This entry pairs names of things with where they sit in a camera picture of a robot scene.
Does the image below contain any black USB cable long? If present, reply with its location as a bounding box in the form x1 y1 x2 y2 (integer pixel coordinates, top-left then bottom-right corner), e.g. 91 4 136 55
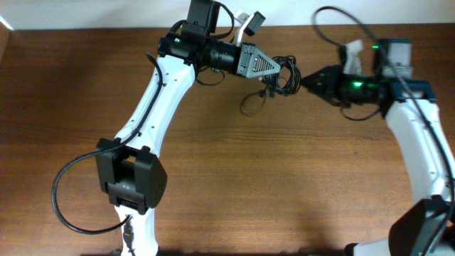
240 80 282 117

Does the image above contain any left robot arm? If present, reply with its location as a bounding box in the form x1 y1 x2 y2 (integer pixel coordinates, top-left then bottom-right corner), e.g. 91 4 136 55
95 1 279 255

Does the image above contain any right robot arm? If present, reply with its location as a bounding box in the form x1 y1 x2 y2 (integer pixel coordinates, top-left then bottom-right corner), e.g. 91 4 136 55
300 38 454 255

